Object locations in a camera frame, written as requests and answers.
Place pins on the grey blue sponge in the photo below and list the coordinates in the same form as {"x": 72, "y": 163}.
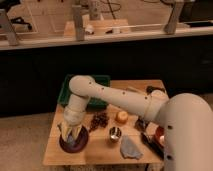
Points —
{"x": 70, "y": 139}

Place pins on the orange yellow fruit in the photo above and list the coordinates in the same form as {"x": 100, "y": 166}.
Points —
{"x": 122, "y": 117}

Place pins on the small metal cup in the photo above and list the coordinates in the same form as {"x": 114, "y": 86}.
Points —
{"x": 115, "y": 134}

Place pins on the metal binder clip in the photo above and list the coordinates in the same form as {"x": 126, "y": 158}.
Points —
{"x": 141, "y": 125}

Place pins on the grey blue cloth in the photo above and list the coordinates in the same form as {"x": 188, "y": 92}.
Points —
{"x": 129, "y": 149}

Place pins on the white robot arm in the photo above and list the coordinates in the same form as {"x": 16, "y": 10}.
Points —
{"x": 187, "y": 120}

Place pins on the wooden rail fixture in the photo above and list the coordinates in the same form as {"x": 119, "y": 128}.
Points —
{"x": 46, "y": 23}

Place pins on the yellow corn cob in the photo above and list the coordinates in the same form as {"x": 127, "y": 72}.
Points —
{"x": 134, "y": 90}

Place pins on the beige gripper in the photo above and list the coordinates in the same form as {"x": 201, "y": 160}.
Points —
{"x": 71, "y": 118}

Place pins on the black handled tool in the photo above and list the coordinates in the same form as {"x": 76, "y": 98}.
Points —
{"x": 151, "y": 144}

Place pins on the purple bowl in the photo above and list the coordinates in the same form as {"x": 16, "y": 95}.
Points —
{"x": 80, "y": 142}

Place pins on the white cup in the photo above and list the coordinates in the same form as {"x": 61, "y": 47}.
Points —
{"x": 158, "y": 94}

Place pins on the orange bowl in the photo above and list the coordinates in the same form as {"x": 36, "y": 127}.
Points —
{"x": 159, "y": 132}

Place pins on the white egg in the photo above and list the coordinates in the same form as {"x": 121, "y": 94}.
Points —
{"x": 162, "y": 141}

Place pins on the bunch of dark grapes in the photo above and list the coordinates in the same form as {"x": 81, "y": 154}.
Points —
{"x": 99, "y": 119}

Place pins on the green plastic tray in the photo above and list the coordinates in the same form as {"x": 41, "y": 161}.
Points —
{"x": 94, "y": 103}

